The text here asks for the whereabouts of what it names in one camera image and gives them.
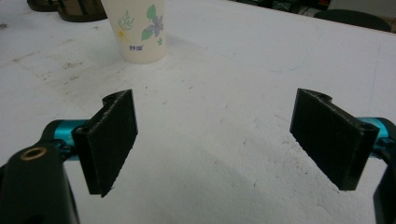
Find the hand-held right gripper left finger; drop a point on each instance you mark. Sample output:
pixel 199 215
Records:
pixel 109 143

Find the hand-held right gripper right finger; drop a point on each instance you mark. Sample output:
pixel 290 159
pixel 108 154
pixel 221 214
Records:
pixel 331 140

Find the floral white paper cup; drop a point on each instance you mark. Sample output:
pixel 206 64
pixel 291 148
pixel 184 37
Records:
pixel 140 34

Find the dark round cup holder with cups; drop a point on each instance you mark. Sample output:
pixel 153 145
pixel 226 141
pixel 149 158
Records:
pixel 43 4

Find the black chair back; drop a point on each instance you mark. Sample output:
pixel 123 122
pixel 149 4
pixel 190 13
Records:
pixel 353 20

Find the empty dark round cup holder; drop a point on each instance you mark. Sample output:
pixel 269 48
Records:
pixel 82 12

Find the dark green device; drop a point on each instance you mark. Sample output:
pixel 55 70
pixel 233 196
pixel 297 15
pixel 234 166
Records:
pixel 280 4

